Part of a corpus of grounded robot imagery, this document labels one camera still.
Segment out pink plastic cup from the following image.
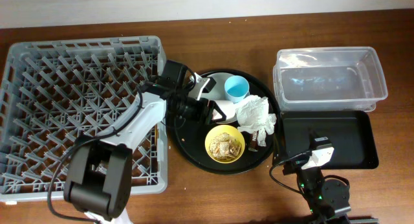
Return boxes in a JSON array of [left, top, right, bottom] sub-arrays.
[[213, 100, 237, 124]]

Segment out yellow bowl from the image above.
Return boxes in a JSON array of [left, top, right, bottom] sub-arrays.
[[204, 125, 245, 164]]

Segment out white paper napkin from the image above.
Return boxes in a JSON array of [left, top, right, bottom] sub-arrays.
[[235, 95, 277, 147]]

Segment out brown snack wrapper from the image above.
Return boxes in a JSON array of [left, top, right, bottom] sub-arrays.
[[248, 131, 258, 152]]

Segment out wooden chopstick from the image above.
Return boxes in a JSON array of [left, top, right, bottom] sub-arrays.
[[153, 125, 158, 151]]

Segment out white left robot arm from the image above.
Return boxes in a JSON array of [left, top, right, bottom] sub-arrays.
[[63, 91, 226, 223]]

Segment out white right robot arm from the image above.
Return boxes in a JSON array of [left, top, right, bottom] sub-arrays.
[[283, 130, 351, 224]]

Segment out grey dishwasher rack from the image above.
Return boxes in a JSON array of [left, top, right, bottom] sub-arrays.
[[1, 36, 166, 203]]

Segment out grey round plate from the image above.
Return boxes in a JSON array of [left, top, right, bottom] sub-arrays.
[[197, 72, 240, 124]]

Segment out black round tray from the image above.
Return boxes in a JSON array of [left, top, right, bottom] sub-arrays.
[[167, 69, 281, 175]]

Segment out blue plastic cup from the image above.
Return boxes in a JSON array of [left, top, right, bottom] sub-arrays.
[[224, 75, 250, 103]]

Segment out clear plastic bin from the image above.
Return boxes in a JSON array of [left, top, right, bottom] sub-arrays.
[[273, 47, 388, 112]]

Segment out black rectangular tray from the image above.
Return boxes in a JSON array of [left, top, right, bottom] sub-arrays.
[[279, 111, 379, 170]]

